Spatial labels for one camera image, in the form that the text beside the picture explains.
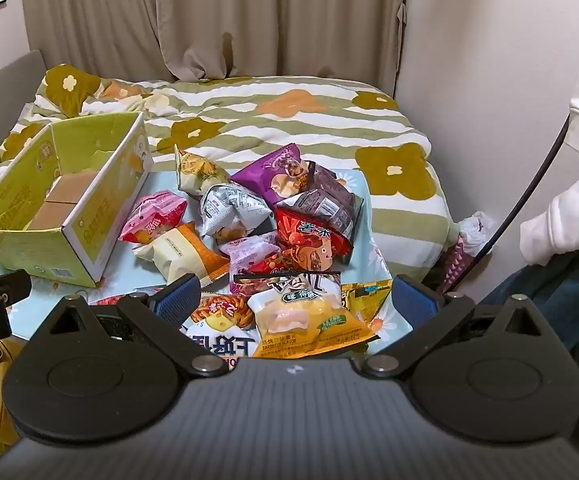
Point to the pink translucent snack packet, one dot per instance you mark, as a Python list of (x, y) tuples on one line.
[(249, 252)]

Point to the green striped floral quilt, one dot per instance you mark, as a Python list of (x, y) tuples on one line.
[(319, 125)]

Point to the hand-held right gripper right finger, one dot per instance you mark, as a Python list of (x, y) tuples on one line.
[(415, 301)]

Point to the yellow-green cardboard box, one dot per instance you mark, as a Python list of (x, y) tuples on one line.
[(94, 240)]

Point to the dark red snack packet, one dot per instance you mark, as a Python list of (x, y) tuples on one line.
[(259, 285)]

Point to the yellow black snack packet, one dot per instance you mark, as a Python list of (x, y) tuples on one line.
[(364, 300)]

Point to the yellow herb print chip packet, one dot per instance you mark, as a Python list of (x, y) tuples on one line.
[(197, 167)]

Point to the pink patterned bag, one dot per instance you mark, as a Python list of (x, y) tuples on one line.
[(457, 265)]

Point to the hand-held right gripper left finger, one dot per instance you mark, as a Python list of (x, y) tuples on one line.
[(179, 296)]

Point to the red cartoon snack packet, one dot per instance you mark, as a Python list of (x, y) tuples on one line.
[(309, 240)]

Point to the beige curtain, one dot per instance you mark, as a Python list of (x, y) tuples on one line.
[(219, 15)]

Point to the grey white snack packet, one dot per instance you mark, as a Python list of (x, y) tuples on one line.
[(224, 205)]

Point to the dark blue jeans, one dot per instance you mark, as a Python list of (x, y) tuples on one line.
[(559, 285)]

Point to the white orange snack packet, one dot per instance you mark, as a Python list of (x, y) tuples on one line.
[(184, 255)]

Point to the orange twist snack packet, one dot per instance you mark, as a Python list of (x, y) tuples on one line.
[(219, 310)]

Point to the white plastic bag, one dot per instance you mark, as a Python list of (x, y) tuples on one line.
[(477, 227)]

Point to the yellow white chip packet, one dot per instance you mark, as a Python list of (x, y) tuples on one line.
[(309, 320)]

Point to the mauve snack packet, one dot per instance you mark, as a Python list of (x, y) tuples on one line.
[(329, 200)]

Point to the purple chip packet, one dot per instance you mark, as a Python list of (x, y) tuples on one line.
[(264, 175)]

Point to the white blue snack packet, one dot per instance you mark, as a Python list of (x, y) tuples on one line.
[(219, 347)]

